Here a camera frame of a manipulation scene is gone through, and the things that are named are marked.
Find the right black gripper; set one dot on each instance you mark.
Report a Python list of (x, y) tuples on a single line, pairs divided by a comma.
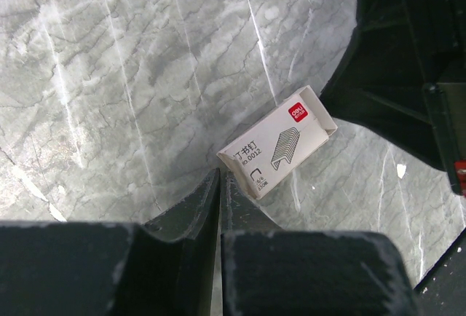
[(378, 81)]

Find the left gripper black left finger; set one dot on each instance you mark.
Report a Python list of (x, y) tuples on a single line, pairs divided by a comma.
[(162, 267)]

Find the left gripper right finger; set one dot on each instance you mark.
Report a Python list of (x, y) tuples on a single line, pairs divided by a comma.
[(267, 270)]

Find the staple box with red mark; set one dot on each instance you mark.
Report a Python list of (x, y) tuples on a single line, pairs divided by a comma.
[(274, 146)]

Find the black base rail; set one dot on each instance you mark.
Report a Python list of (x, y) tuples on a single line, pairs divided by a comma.
[(442, 290)]

